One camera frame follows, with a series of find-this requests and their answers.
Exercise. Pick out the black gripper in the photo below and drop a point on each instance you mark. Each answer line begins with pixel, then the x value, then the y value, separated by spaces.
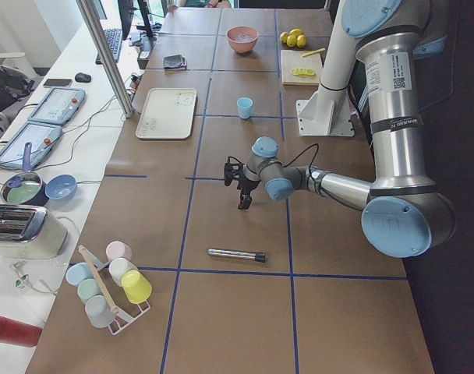
pixel 247 185

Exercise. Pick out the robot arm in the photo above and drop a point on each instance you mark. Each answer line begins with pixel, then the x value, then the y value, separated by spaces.
pixel 403 214

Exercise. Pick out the light blue cup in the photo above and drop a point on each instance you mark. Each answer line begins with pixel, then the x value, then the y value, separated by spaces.
pixel 244 107

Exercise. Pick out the pink cup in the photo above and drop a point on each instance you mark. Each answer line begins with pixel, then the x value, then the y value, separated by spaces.
pixel 117 249

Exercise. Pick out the yellow cup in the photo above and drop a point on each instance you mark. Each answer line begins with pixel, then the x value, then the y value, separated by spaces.
pixel 136 287

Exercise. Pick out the white cup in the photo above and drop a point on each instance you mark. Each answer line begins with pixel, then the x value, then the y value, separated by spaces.
pixel 118 267

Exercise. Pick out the pile of clear ice cubes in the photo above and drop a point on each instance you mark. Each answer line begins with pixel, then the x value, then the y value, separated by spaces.
pixel 242 37

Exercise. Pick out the green cup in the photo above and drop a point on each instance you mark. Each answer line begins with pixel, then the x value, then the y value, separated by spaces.
pixel 87 289

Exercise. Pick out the blue cup on rack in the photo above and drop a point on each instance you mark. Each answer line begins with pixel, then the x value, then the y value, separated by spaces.
pixel 78 273

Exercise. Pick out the grey cup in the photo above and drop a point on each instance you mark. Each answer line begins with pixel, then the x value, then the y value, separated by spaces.
pixel 99 312

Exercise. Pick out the steel muddler with black tip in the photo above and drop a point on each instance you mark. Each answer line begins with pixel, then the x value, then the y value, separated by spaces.
pixel 253 256

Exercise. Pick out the cream bear tray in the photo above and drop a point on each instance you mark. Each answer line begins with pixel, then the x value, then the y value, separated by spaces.
pixel 167 114

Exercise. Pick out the lemon slices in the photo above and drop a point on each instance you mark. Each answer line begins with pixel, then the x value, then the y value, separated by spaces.
pixel 303 72

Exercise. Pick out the wooden cutting board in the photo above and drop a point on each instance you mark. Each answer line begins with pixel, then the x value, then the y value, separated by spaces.
pixel 293 59

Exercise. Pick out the grey folded cloth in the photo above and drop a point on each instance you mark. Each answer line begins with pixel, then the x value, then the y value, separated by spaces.
pixel 174 62

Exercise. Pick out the pink bowl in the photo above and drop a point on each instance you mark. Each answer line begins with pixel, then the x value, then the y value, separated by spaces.
pixel 242 48

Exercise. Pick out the yellow green knife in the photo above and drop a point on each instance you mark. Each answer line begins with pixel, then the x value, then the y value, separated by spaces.
pixel 317 51

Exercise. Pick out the whole lemon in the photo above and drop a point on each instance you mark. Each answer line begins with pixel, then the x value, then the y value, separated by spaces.
pixel 284 37
pixel 291 41
pixel 296 32
pixel 301 41

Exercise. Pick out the blue bowl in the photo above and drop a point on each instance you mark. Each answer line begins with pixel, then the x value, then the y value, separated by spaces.
pixel 61 187

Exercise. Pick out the black computer mouse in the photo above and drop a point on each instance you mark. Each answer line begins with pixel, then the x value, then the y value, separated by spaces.
pixel 82 77

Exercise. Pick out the teach pendant tablet far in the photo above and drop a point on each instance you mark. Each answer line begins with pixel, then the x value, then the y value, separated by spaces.
pixel 58 105

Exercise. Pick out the teach pendant tablet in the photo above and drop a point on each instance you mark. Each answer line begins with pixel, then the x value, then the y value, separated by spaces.
pixel 42 136
pixel 58 105

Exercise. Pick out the teach pendant tablet near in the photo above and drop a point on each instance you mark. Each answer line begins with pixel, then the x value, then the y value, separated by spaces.
pixel 42 136

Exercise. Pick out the black keyboard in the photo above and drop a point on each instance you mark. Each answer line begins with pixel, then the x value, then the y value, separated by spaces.
pixel 114 38

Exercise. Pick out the blue saucepan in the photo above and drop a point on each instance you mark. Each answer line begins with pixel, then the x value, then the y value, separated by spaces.
pixel 27 187

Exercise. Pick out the cream toaster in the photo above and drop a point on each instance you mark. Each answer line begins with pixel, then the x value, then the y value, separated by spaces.
pixel 30 232

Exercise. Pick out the black monitor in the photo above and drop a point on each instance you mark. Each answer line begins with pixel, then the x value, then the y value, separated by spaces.
pixel 126 10

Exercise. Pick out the black smartphone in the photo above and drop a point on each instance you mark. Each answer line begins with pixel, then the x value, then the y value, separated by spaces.
pixel 57 82

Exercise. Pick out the red bottle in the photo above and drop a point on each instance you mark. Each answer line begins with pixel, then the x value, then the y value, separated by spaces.
pixel 18 333

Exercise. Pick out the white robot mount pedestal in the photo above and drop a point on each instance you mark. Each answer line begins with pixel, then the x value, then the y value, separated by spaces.
pixel 327 112

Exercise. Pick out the white wire cup rack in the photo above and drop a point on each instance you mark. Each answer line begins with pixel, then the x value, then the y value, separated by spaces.
pixel 123 319

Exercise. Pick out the aluminium frame post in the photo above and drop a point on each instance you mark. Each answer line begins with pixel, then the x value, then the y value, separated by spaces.
pixel 94 26

